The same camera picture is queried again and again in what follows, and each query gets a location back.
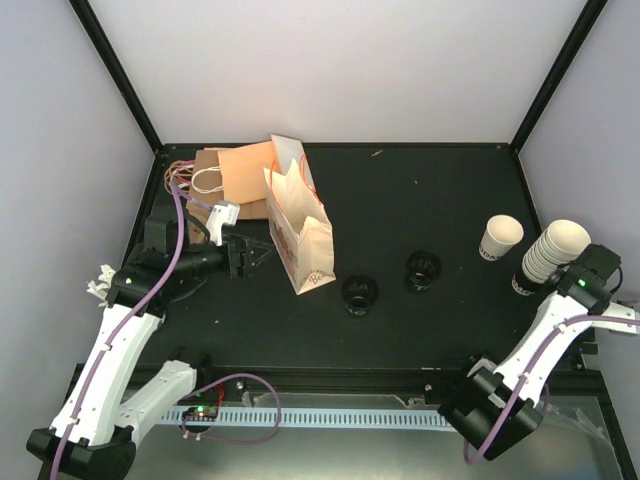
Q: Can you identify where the printed white paper bag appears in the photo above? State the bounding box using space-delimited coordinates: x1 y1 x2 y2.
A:
264 156 336 295

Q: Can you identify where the black paper coffee cup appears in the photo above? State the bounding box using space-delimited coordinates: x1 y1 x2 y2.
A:
405 250 442 293

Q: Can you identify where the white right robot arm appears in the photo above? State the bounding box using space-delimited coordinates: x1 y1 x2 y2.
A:
438 244 639 465

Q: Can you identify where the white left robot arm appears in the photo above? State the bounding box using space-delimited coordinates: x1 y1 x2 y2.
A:
26 205 274 479

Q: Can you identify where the single paper coffee cup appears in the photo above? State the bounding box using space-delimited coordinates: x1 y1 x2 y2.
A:
479 214 524 261

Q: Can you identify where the orange kraft paper bag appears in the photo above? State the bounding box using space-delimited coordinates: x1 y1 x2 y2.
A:
218 134 305 204

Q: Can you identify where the stack of paper cups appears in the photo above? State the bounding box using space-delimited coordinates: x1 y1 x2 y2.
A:
512 219 591 296

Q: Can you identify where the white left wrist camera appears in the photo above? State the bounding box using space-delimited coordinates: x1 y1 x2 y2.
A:
205 200 241 246

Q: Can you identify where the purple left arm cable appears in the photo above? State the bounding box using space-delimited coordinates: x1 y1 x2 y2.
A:
50 180 283 479

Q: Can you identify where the white slotted cable rail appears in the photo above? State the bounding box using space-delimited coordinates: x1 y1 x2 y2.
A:
186 407 455 432

